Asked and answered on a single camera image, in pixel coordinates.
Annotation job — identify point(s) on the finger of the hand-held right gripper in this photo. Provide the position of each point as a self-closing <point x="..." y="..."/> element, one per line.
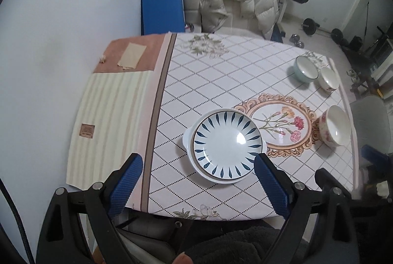
<point x="374" y="155"/>
<point x="324" y="178"/>

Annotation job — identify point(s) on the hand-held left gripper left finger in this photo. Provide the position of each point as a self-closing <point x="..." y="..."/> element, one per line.
<point x="126" y="187"/>

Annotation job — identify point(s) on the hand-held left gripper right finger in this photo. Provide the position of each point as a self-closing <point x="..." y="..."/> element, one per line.
<point x="271" y="187"/>

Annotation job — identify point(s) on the blue striped plate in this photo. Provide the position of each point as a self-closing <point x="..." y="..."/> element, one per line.
<point x="224" y="144"/>

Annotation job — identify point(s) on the grey chair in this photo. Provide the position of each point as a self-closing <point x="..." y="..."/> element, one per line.
<point x="368" y="110"/>

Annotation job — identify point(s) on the large white bowl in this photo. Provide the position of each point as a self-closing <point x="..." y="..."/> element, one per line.
<point x="336" y="125"/>

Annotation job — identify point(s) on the person's dark fleece clothing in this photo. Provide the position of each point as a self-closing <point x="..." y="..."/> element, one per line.
<point x="245" y="245"/>

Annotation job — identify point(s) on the brown label patch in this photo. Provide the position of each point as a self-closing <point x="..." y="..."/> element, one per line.
<point x="87" y="130"/>

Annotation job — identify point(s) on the dark wooden chair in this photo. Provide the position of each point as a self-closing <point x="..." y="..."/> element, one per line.
<point x="365" y="78"/>

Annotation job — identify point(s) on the white shoes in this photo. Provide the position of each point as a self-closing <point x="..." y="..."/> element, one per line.
<point x="353" y="74"/>

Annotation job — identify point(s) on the beige striped tablecloth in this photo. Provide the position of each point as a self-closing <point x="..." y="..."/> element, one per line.
<point x="113" y="104"/>

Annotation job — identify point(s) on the small floral bowl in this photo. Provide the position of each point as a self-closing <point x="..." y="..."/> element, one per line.
<point x="329" y="79"/>

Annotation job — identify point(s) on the black exercise machine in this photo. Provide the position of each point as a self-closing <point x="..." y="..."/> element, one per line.
<point x="380" y="45"/>

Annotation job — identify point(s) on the light green bowl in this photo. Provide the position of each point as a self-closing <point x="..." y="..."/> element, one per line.
<point x="305" y="69"/>

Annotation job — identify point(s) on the black weight plate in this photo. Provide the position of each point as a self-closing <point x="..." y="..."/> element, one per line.
<point x="356" y="43"/>

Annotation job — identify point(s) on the diamond pattern floral tablecloth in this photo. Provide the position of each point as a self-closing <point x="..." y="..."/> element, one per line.
<point x="215" y="89"/>

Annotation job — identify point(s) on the small crumpled paper scrap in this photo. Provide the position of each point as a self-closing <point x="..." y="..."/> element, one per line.
<point x="103" y="58"/>

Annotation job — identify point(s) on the beige paper piece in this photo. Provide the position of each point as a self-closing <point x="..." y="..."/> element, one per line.
<point x="132" y="55"/>

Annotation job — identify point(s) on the chrome dumbbell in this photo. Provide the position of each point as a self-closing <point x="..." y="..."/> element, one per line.
<point x="299" y="44"/>
<point x="294" y="37"/>

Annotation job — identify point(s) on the short barbell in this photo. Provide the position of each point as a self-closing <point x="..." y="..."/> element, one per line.
<point x="308" y="26"/>

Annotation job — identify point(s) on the chrome chair base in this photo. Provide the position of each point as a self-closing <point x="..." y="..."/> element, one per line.
<point x="190" y="27"/>

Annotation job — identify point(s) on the blue folded mat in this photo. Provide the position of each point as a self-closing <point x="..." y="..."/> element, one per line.
<point x="162" y="12"/>

